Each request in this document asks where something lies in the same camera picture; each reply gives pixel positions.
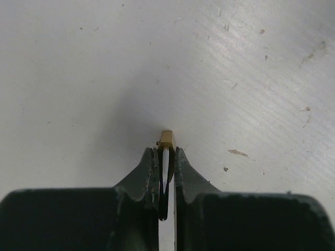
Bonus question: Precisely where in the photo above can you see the small brass padlock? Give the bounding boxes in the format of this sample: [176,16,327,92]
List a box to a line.
[157,130,175,221]

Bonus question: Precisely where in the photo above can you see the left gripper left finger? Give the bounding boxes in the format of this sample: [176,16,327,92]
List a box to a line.
[1,148,159,250]

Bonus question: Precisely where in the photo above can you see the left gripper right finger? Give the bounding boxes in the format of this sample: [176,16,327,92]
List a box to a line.
[174,148,334,250]

